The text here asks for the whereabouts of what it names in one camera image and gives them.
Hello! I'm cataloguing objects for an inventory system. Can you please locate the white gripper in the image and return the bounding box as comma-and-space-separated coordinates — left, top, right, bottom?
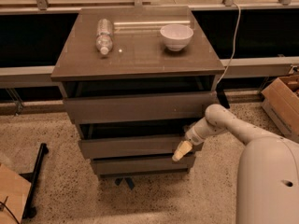
172, 125, 205, 161

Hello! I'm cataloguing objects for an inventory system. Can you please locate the grey drawer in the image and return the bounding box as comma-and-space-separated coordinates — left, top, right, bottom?
91, 153, 195, 176
78, 134, 182, 159
64, 91, 218, 124

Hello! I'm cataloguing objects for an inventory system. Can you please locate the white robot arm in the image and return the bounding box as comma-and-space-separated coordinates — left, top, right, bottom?
172, 104, 299, 224

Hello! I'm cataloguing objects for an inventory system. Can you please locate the grey top drawer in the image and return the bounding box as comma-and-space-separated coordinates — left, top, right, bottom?
64, 91, 218, 124

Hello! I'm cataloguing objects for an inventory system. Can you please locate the grey bottom drawer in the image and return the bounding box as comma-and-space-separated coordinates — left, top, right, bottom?
91, 153, 195, 176

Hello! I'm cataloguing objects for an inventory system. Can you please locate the grey drawer cabinet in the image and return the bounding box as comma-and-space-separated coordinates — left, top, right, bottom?
51, 7, 224, 178

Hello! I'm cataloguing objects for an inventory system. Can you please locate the blue tape cross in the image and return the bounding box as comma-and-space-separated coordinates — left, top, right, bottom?
115, 177, 135, 190

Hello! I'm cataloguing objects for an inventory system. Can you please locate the white ceramic bowl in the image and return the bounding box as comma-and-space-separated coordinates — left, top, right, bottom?
160, 24, 193, 51

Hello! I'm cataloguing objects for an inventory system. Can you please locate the brown cardboard box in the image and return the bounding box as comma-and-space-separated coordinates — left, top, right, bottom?
262, 75, 299, 142

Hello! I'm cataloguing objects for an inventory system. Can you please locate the clear plastic water bottle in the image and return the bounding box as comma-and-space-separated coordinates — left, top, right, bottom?
96, 19, 113, 56

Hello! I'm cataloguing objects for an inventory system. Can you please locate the black metal stand leg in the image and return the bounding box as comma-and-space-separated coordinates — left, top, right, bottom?
21, 143, 49, 219

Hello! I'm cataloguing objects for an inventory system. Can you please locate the light wooden board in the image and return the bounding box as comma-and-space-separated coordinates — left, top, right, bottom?
0, 164, 31, 224

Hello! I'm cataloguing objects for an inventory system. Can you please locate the white cable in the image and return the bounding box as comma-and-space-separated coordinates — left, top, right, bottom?
214, 3, 242, 86

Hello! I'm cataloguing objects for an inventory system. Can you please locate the black thin cable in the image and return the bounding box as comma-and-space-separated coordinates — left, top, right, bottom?
0, 196, 21, 224

